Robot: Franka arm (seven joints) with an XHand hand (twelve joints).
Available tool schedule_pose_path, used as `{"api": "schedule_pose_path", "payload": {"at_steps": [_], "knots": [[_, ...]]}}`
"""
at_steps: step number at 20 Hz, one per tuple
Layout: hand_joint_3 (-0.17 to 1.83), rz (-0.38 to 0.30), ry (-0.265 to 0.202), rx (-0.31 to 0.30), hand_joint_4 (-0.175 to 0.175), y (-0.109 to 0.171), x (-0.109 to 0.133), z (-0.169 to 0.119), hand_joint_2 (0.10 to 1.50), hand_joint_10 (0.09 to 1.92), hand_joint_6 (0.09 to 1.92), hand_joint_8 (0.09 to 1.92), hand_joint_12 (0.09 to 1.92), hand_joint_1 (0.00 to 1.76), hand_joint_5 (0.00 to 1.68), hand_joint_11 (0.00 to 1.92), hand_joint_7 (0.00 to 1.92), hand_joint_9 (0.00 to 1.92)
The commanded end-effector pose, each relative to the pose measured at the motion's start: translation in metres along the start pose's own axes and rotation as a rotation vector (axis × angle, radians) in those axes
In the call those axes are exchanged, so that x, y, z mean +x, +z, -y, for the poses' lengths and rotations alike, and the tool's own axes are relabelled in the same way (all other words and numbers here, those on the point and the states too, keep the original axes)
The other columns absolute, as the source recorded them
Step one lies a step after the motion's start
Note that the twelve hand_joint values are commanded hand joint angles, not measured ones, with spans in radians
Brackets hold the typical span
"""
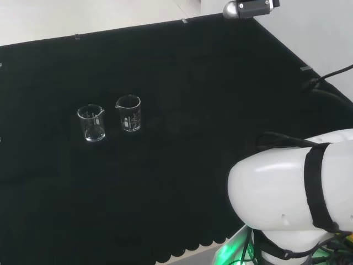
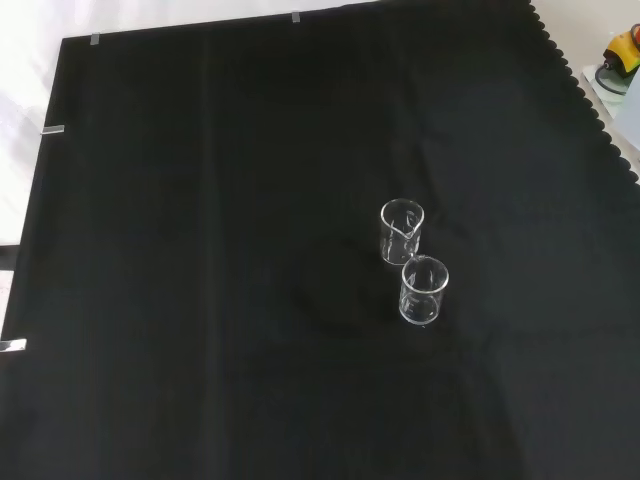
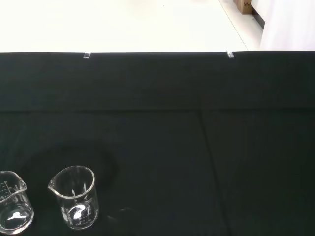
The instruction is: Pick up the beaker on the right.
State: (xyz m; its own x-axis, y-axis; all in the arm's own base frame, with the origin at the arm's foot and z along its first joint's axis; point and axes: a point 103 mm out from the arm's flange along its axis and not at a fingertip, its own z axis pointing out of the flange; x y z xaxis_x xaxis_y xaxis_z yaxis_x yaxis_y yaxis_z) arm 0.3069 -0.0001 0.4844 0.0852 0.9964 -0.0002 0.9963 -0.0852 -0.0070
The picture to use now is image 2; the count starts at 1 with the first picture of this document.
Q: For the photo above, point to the black bench cloth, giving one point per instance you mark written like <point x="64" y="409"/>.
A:
<point x="200" y="250"/>

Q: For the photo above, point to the clear glass beaker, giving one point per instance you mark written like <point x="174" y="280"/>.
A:
<point x="400" y="242"/>
<point x="422" y="300"/>

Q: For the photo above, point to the pale board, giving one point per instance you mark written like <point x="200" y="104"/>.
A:
<point x="607" y="100"/>

